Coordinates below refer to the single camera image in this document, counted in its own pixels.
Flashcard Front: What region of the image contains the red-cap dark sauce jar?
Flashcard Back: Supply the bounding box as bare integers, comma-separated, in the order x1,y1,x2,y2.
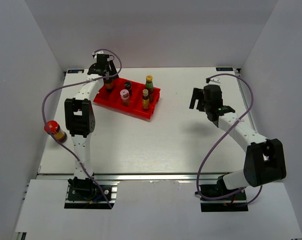
104,78,115,92

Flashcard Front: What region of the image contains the black-cap spice shaker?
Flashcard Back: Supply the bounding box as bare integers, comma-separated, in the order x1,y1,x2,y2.
124,81,132,96

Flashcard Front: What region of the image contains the pink-cap spice jar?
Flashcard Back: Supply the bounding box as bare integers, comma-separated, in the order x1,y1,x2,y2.
120,89,130,107

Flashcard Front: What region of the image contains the green-label red sauce bottle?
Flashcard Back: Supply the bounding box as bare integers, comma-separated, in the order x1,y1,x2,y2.
145,75,154,102

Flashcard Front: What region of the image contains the yellow-label dark sauce bottle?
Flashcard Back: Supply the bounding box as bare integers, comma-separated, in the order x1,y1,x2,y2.
142,89,150,110

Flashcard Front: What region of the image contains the red-cap brown spice jar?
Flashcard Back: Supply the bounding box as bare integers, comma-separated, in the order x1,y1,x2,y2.
44,120,67,143

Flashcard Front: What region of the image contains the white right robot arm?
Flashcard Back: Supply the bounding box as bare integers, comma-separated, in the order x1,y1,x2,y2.
189,84,287,200

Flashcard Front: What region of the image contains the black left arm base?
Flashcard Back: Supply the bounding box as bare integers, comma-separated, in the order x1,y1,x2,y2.
64,178,115,210

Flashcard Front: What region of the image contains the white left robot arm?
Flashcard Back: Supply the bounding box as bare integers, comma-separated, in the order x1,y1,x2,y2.
64,50,116,200

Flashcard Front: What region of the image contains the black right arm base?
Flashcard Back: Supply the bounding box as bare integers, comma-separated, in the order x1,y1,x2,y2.
195,176,248,213

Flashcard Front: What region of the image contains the red three-compartment plastic tray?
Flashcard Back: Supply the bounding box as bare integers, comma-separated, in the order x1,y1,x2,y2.
93,77,160,120

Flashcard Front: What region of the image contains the right blue table label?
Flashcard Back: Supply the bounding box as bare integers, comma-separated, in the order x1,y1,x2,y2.
215,67,233,72

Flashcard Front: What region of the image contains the blue table label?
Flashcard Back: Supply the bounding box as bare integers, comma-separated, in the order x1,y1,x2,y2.
215,67,233,72
67,69,84,74

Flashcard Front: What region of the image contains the left blue table label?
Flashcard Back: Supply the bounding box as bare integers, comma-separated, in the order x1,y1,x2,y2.
67,69,84,74

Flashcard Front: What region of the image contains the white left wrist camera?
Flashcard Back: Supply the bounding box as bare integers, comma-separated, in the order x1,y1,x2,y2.
92,50,104,59

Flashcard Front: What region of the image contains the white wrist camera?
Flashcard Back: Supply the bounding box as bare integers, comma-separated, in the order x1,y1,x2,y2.
92,50,104,59
206,77,221,86

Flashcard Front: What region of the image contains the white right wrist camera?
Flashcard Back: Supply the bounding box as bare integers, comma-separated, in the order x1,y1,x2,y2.
206,77,221,86

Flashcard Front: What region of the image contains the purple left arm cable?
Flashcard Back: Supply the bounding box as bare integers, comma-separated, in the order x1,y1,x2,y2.
41,48,123,210

